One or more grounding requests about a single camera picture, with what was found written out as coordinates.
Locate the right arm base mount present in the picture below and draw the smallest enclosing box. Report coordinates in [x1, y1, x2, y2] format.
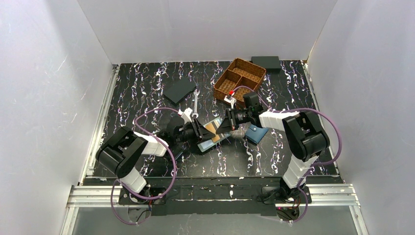
[256, 186, 312, 223]

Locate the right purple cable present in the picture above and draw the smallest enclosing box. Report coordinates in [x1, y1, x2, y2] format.
[232, 85, 343, 224]

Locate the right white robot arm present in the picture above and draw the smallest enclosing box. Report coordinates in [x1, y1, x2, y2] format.
[216, 92, 330, 192]

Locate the silver open-end wrench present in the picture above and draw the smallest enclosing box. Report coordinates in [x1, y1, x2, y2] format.
[192, 89, 200, 118]

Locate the brown credit card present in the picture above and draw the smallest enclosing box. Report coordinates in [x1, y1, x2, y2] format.
[206, 123, 224, 143]

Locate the black flat square pad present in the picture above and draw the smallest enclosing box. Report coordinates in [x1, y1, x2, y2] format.
[163, 79, 196, 106]

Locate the black rectangular box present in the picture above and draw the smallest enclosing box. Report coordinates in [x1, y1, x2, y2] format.
[251, 56, 281, 72]

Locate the aluminium frame rail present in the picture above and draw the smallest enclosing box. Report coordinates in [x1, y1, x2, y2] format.
[60, 65, 153, 235]

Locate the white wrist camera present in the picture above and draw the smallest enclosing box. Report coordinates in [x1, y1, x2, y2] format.
[178, 108, 193, 124]
[224, 90, 237, 109]

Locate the brown woven divided basket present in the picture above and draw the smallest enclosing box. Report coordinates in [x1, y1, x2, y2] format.
[213, 58, 266, 106]

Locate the green card holder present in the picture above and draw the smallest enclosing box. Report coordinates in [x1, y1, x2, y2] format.
[197, 117, 231, 152]

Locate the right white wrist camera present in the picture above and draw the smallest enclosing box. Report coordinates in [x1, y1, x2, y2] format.
[224, 90, 237, 109]

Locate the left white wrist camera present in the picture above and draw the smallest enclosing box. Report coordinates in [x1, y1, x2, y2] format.
[178, 108, 193, 124]

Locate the light blue card holder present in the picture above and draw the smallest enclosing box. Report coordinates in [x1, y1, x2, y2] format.
[245, 125, 268, 144]

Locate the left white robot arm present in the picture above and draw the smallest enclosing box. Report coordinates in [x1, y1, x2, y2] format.
[95, 116, 215, 193]

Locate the black card holder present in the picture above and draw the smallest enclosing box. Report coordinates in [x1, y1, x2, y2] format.
[169, 145, 184, 160]

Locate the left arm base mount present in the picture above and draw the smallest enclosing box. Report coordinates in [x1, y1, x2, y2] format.
[118, 188, 166, 205]

